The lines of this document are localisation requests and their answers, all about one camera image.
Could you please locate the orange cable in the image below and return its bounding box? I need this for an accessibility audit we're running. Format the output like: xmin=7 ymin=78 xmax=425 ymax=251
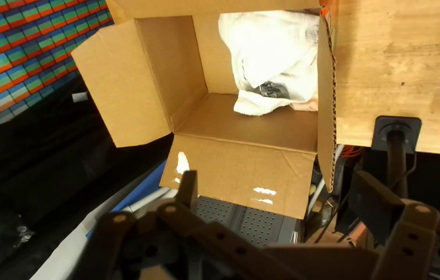
xmin=340 ymin=145 xmax=364 ymax=159

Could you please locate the white pipe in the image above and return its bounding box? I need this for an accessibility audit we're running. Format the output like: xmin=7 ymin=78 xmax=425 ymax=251
xmin=123 ymin=187 xmax=178 ymax=214

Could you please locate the black fabric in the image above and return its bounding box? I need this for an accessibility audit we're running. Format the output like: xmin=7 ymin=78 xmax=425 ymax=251
xmin=0 ymin=74 xmax=174 ymax=280

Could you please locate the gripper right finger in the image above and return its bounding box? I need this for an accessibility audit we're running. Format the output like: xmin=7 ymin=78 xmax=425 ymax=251
xmin=347 ymin=171 xmax=440 ymax=280

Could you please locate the white cloth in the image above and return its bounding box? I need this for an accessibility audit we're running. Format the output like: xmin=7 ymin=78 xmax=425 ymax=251
xmin=218 ymin=10 xmax=320 ymax=116

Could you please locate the grey perforated metal case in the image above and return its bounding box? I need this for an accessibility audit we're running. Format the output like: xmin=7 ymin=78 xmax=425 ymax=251
xmin=196 ymin=196 xmax=302 ymax=249

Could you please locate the blue panel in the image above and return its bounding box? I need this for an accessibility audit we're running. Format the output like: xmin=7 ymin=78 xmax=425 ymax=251
xmin=87 ymin=161 xmax=167 ymax=238

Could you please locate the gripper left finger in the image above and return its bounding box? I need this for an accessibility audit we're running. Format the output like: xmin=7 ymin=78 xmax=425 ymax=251
xmin=70 ymin=170 xmax=302 ymax=280

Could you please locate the dark grey crumpled object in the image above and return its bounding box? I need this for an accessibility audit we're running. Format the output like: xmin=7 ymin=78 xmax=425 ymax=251
xmin=252 ymin=81 xmax=291 ymax=100

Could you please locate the stand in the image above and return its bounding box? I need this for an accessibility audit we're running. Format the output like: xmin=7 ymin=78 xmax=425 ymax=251
xmin=372 ymin=115 xmax=422 ymax=199

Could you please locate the brown cardboard box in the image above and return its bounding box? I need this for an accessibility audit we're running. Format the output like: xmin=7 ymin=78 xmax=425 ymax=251
xmin=71 ymin=0 xmax=338 ymax=220

